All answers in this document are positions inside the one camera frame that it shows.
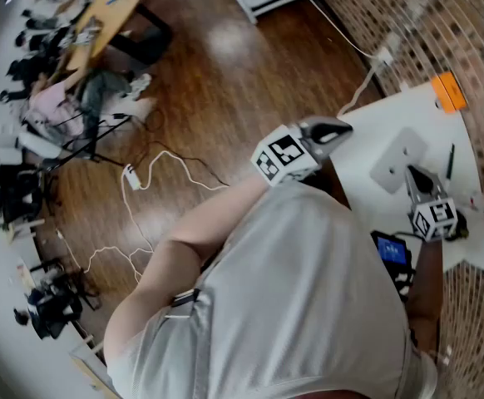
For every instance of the dark green pen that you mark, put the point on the dark green pen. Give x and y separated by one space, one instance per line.
450 162

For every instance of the orange box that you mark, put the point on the orange box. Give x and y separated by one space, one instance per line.
447 92

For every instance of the black tripod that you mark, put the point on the black tripod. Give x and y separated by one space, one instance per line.
88 141

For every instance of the oval wooden table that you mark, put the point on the oval wooden table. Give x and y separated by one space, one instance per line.
109 11

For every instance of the person's left forearm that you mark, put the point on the person's left forearm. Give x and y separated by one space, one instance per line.
213 218

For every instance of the white wall plug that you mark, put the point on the white wall plug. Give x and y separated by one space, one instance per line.
385 55

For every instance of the person's white shirt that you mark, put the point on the person's white shirt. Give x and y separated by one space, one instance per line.
292 297

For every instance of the grey plate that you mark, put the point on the grey plate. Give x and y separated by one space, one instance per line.
396 152

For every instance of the white power strip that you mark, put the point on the white power strip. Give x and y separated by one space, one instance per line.
132 178

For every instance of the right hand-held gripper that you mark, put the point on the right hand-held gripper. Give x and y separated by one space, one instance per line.
433 218

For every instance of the black table base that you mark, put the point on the black table base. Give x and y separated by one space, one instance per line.
146 35

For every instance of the black device with blue screen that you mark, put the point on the black device with blue screen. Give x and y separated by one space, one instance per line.
391 249

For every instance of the person's right forearm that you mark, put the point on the person's right forearm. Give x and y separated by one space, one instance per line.
427 289

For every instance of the black equipment pile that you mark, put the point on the black equipment pile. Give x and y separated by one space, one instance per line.
55 306

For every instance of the white cylinder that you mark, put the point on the white cylinder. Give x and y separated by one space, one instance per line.
38 144

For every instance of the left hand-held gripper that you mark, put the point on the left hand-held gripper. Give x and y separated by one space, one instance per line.
285 154

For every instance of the white wooden furniture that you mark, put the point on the white wooden furniture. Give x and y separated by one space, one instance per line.
92 368

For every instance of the black camera equipment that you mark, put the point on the black camera equipment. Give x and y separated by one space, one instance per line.
13 193

